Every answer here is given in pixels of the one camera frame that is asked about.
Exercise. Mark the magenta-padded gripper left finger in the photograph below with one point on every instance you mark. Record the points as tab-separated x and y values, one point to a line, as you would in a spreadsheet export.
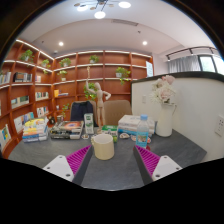
58	166

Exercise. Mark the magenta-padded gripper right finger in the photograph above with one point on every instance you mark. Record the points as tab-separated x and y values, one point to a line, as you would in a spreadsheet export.
165	166

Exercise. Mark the small decorative shell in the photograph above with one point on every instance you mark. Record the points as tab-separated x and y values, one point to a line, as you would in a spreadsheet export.
124	135
85	136
133	137

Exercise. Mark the colourful book stack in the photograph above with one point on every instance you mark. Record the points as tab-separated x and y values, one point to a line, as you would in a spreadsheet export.
35	130

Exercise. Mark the white ceramic vase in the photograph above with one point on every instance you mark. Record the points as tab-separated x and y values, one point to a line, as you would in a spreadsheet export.
165	121

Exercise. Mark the cream ceramic mug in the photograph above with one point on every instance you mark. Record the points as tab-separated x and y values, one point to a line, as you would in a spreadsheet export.
104	150

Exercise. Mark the tall green white carton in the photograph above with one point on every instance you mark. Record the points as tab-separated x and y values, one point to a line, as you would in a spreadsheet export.
89	123

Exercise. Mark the dark blue chair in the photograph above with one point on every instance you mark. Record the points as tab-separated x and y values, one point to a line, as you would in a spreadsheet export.
81	111

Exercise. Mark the white partition with dark top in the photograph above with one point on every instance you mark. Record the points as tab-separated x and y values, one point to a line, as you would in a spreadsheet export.
190	110

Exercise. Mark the flat green white box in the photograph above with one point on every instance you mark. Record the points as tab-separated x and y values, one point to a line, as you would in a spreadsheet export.
109	129

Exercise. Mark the tan upholstered chair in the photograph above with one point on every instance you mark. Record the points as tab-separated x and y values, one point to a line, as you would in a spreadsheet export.
116	111

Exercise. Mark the pink and white flower bouquet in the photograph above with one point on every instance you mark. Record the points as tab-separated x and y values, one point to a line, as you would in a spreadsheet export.
163	91

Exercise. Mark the wooden artist mannequin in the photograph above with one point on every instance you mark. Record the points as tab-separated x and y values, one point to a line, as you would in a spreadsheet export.
99	100

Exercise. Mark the grey curtain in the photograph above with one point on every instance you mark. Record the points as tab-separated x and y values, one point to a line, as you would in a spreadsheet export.
185	64

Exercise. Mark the wooden shelf unit with books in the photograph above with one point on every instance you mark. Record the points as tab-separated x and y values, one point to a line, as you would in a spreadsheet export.
100	70

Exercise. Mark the window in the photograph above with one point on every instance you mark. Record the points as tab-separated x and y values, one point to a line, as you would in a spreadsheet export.
211	64

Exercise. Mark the recessed ceiling downlight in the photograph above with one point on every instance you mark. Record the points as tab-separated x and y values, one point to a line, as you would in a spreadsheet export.
61	43
144	42

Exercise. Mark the ceiling air vent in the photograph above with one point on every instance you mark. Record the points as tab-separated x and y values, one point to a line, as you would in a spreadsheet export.
124	22

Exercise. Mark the branched ceiling lamp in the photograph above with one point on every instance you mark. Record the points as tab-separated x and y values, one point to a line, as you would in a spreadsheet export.
99	13

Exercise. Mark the white wall socket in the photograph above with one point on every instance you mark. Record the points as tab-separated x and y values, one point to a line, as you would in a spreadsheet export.
144	98
220	125

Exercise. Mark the white wall notice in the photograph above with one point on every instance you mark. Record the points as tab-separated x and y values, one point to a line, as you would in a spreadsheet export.
149	69

